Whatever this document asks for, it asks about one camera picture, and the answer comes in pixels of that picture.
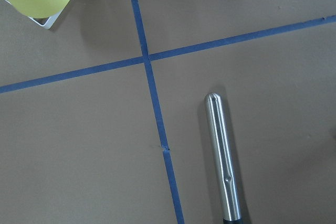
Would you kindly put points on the steel muddler black head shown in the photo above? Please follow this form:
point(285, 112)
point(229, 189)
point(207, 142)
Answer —
point(223, 159)

